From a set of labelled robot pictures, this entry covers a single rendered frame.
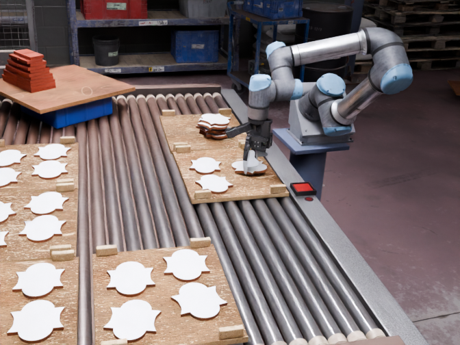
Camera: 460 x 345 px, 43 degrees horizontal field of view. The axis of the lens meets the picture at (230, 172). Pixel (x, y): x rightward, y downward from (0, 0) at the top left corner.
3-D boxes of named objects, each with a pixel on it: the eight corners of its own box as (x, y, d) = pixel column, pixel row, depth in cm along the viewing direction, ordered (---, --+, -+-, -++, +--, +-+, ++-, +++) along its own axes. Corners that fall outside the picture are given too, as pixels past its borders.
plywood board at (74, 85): (74, 67, 301) (73, 64, 301) (135, 90, 272) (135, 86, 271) (-19, 85, 267) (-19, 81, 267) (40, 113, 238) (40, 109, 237)
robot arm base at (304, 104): (324, 90, 268) (332, 79, 259) (333, 119, 263) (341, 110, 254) (294, 93, 263) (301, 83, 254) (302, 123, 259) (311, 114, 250)
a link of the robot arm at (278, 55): (398, 12, 207) (264, 40, 207) (406, 39, 204) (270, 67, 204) (391, 29, 218) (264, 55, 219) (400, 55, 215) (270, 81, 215)
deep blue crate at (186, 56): (211, 53, 698) (212, 22, 682) (218, 62, 662) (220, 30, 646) (169, 54, 685) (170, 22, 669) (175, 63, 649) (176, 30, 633)
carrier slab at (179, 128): (233, 116, 276) (233, 113, 275) (254, 150, 240) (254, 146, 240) (159, 118, 269) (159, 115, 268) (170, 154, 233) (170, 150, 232)
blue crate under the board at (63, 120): (76, 98, 289) (74, 78, 285) (114, 113, 271) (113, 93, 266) (18, 111, 268) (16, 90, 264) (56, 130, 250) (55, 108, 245)
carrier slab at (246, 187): (256, 150, 240) (256, 146, 239) (289, 196, 204) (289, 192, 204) (172, 155, 232) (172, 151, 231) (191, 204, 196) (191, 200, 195)
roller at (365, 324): (220, 100, 311) (220, 91, 309) (391, 357, 141) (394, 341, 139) (211, 100, 310) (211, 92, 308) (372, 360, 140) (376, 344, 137)
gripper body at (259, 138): (265, 155, 209) (267, 123, 204) (243, 150, 212) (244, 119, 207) (272, 147, 216) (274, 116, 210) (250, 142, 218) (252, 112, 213)
